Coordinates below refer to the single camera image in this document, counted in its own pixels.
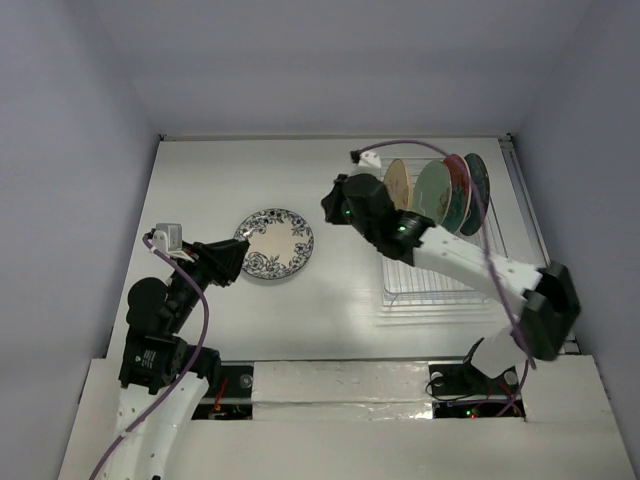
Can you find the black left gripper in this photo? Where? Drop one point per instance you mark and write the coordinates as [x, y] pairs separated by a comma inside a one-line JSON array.
[[220, 259]]

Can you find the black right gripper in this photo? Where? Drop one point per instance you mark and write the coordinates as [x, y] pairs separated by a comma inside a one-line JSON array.
[[331, 203]]

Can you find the beige bird plate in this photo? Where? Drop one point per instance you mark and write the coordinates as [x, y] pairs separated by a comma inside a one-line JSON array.
[[398, 183]]

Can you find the blue floral white plate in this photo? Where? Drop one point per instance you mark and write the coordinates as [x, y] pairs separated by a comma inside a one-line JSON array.
[[281, 243]]

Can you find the light green plate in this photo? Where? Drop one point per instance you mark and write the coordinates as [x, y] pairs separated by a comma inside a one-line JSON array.
[[432, 191]]

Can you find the red teal flower plate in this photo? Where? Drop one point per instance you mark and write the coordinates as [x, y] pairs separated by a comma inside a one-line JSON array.
[[460, 193]]

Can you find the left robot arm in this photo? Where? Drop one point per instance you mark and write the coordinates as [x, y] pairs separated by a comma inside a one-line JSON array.
[[162, 377]]

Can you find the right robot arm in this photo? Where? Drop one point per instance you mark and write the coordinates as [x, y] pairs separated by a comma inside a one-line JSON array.
[[541, 303]]

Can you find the dark teal plate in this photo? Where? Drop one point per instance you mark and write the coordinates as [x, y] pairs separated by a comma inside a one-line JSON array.
[[480, 195]]

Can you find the white foam block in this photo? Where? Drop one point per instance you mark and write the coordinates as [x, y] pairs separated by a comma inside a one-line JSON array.
[[340, 391]]

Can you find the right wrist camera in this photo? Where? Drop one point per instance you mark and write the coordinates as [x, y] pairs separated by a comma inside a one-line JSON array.
[[367, 162]]

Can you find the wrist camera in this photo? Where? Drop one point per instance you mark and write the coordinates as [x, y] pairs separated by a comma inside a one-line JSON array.
[[367, 162], [165, 238]]

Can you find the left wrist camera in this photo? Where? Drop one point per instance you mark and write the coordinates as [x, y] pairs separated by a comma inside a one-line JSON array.
[[165, 238]]

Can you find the white wire dish rack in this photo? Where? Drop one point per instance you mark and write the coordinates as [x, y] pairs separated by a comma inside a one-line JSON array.
[[405, 287]]

